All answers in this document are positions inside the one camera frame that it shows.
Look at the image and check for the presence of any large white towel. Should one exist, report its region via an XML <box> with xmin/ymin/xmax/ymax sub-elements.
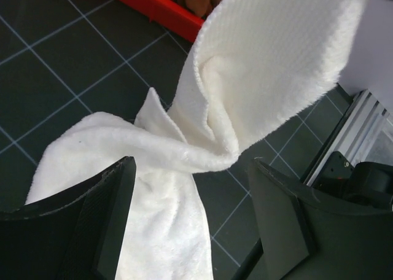
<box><xmin>26</xmin><ymin>0</ymin><xmax>368</xmax><ymax>279</ymax></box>

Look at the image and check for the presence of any slotted metal rail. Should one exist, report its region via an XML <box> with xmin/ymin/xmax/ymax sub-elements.
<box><xmin>302</xmin><ymin>90</ymin><xmax>392</xmax><ymax>186</ymax></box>

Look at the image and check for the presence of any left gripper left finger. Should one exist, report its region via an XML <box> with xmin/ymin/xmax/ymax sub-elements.
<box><xmin>1</xmin><ymin>157</ymin><xmax>136</xmax><ymax>279</ymax></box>

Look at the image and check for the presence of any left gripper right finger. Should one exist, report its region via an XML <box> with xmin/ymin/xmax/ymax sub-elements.
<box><xmin>235</xmin><ymin>159</ymin><xmax>392</xmax><ymax>279</ymax></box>

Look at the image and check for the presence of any red plastic bin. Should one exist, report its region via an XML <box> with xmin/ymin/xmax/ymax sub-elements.
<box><xmin>119</xmin><ymin>0</ymin><xmax>203</xmax><ymax>42</ymax></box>

